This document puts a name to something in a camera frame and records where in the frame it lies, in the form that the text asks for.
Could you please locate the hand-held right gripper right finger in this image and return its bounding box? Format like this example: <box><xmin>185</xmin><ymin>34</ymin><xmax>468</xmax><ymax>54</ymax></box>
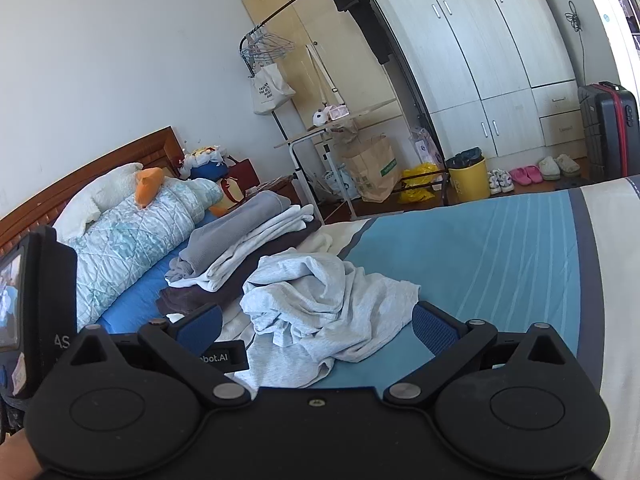
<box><xmin>381</xmin><ymin>300</ymin><xmax>577</xmax><ymax>407</ymax></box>

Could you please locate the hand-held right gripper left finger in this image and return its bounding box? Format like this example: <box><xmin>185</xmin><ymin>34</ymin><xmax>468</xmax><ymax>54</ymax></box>
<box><xmin>66</xmin><ymin>303</ymin><xmax>253</xmax><ymax>409</ymax></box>

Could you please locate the light grey garment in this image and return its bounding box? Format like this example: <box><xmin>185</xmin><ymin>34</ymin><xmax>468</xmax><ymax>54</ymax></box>
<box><xmin>240</xmin><ymin>247</ymin><xmax>422</xmax><ymax>388</ymax></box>

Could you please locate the dark brown folded garment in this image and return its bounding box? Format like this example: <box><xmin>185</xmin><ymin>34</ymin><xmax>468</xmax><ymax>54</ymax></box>
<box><xmin>155</xmin><ymin>220</ymin><xmax>323</xmax><ymax>318</ymax></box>

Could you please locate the brown wooden headboard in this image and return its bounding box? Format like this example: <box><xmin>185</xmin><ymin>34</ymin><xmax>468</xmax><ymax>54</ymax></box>
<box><xmin>0</xmin><ymin>126</ymin><xmax>186</xmax><ymax>261</ymax></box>

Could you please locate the blue bed sheet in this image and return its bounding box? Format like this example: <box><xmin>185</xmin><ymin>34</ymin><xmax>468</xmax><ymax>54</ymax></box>
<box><xmin>95</xmin><ymin>210</ymin><xmax>223</xmax><ymax>336</ymax></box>

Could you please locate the multicolour striped printed blanket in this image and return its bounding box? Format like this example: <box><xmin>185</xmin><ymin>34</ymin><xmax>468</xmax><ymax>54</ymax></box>
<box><xmin>165</xmin><ymin>174</ymin><xmax>640</xmax><ymax>480</ymax></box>

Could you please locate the white folded garment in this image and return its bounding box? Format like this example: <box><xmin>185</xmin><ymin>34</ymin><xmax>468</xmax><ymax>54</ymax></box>
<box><xmin>197</xmin><ymin>205</ymin><xmax>316</xmax><ymax>293</ymax></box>

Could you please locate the light blue patterned quilt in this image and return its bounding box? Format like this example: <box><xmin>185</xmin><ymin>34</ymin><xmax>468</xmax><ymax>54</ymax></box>
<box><xmin>65</xmin><ymin>177</ymin><xmax>223</xmax><ymax>328</ymax></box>

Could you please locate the orange plush toy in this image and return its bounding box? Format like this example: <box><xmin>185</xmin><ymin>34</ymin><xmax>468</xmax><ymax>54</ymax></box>
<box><xmin>52</xmin><ymin>162</ymin><xmax>166</xmax><ymax>241</ymax></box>

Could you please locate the pale yellow bag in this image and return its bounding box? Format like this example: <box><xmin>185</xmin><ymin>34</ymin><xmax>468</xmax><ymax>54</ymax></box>
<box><xmin>219</xmin><ymin>177</ymin><xmax>247</xmax><ymax>209</ymax></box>

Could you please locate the yellow plastic bag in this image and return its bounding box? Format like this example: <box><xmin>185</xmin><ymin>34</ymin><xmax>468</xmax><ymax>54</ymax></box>
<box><xmin>397</xmin><ymin>162</ymin><xmax>443</xmax><ymax>204</ymax></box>

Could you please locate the yellow trash bin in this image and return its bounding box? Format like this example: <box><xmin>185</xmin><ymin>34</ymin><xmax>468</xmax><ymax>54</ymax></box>
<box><xmin>446</xmin><ymin>147</ymin><xmax>492</xmax><ymax>200</ymax></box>

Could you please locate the brown wooden nightstand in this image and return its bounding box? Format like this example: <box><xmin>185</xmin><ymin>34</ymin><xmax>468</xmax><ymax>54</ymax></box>
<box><xmin>245</xmin><ymin>175</ymin><xmax>303</xmax><ymax>208</ymax></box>

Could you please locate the dark red bag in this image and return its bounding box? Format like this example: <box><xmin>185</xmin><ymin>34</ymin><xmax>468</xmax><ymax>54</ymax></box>
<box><xmin>225</xmin><ymin>157</ymin><xmax>261</xmax><ymax>197</ymax></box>

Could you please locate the blue stuffed bag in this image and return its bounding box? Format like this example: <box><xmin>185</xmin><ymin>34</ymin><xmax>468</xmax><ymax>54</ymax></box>
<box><xmin>181</xmin><ymin>145</ymin><xmax>230</xmax><ymax>182</ymax></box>

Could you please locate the brown paper bag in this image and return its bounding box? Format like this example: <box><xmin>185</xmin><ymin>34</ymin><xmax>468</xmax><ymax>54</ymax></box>
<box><xmin>342</xmin><ymin>134</ymin><xmax>403</xmax><ymax>204</ymax></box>

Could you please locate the white printed plastic bag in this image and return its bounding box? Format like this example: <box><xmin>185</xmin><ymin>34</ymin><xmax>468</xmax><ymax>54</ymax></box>
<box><xmin>320</xmin><ymin>162</ymin><xmax>362</xmax><ymax>201</ymax></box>

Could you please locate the white plastic package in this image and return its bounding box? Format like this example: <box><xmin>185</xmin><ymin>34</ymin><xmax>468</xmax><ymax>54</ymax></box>
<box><xmin>410</xmin><ymin>127</ymin><xmax>443</xmax><ymax>166</ymax></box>

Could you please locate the wooden rolling side table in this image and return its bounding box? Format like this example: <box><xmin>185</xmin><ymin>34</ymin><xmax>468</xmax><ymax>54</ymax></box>
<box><xmin>272</xmin><ymin>99</ymin><xmax>403</xmax><ymax>223</ymax></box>

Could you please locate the black garment rack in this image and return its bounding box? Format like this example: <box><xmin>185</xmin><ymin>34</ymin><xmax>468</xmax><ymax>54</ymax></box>
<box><xmin>239</xmin><ymin>0</ymin><xmax>451</xmax><ymax>208</ymax></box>

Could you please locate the white tote bag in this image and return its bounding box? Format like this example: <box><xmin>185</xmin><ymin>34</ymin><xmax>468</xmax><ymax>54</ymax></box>
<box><xmin>248</xmin><ymin>62</ymin><xmax>297</xmax><ymax>116</ymax></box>

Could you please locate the black red suitcase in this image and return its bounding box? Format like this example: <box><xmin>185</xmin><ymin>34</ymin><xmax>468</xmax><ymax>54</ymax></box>
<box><xmin>577</xmin><ymin>81</ymin><xmax>640</xmax><ymax>183</ymax></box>

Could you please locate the beige wooden cabinet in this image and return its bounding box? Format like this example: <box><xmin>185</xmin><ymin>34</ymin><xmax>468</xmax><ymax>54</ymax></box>
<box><xmin>241</xmin><ymin>0</ymin><xmax>426</xmax><ymax>161</ymax></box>

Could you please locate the white wardrobe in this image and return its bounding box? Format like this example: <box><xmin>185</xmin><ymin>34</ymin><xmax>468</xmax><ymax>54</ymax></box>
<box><xmin>350</xmin><ymin>0</ymin><xmax>586</xmax><ymax>161</ymax></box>

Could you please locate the black hanging garment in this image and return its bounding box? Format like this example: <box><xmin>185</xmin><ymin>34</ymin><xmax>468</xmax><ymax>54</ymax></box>
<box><xmin>324</xmin><ymin>0</ymin><xmax>396</xmax><ymax>66</ymax></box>

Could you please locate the metal storage shelf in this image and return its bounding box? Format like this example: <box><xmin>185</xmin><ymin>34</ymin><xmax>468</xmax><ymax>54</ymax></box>
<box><xmin>614</xmin><ymin>0</ymin><xmax>640</xmax><ymax>56</ymax></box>

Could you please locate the bunch of wire hangers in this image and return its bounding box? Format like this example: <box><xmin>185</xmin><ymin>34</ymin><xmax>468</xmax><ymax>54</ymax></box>
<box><xmin>239</xmin><ymin>27</ymin><xmax>296</xmax><ymax>68</ymax></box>

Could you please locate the black wall cable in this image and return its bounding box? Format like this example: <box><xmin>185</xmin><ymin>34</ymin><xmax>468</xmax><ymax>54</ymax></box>
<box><xmin>565</xmin><ymin>1</ymin><xmax>586</xmax><ymax>86</ymax></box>

